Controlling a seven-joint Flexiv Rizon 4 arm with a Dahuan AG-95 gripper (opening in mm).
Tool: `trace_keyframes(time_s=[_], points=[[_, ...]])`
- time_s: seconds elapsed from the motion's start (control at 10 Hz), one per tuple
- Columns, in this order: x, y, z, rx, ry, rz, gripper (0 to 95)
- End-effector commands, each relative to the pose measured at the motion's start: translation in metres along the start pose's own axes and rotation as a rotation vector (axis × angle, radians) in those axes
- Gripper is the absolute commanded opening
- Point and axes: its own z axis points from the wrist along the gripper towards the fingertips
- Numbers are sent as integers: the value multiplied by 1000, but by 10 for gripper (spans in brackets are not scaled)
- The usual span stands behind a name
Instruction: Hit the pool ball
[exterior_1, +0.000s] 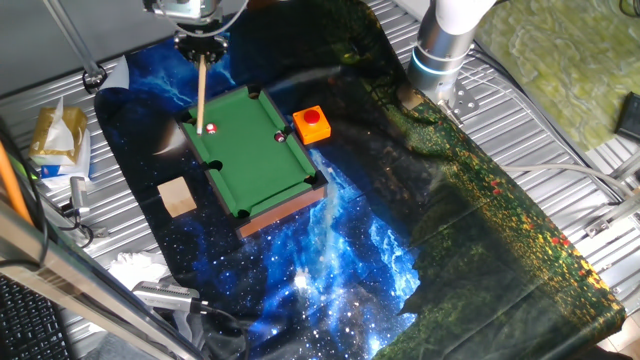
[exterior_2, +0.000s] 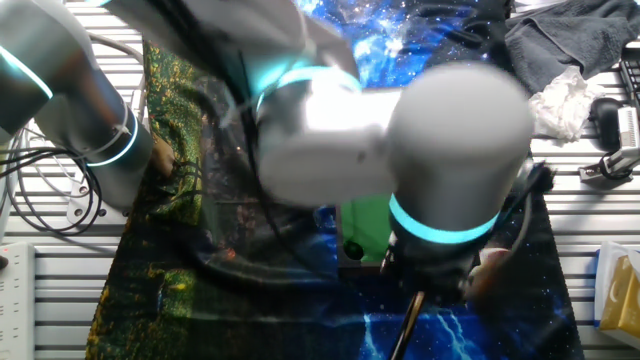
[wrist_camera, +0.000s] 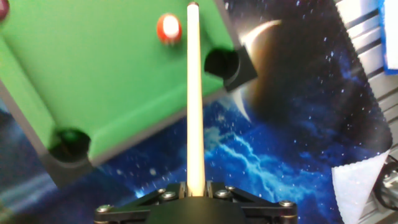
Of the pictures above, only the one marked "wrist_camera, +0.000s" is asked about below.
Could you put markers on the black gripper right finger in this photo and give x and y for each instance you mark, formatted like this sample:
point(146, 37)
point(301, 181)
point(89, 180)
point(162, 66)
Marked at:
point(267, 208)

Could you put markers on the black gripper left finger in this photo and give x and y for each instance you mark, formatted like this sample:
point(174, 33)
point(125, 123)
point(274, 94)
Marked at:
point(130, 208)

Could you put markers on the wooden pool cue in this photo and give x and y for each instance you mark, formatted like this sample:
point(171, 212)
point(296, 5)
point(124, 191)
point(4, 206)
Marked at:
point(195, 109)

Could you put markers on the red striped pool ball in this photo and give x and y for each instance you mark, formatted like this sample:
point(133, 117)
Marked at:
point(169, 28)

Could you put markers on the green pool ball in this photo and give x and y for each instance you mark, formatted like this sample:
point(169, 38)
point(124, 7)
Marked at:
point(70, 137)

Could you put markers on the mini green pool table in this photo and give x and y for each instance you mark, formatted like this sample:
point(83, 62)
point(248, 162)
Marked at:
point(109, 77)

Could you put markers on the maroon pool ball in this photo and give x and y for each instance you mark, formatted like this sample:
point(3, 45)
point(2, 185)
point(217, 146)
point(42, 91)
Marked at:
point(3, 9)

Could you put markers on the galaxy and forest printed cloth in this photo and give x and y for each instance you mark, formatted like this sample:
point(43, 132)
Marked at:
point(295, 124)

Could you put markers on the metal stand pole black foot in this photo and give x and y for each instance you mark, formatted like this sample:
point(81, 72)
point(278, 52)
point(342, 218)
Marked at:
point(385, 186)

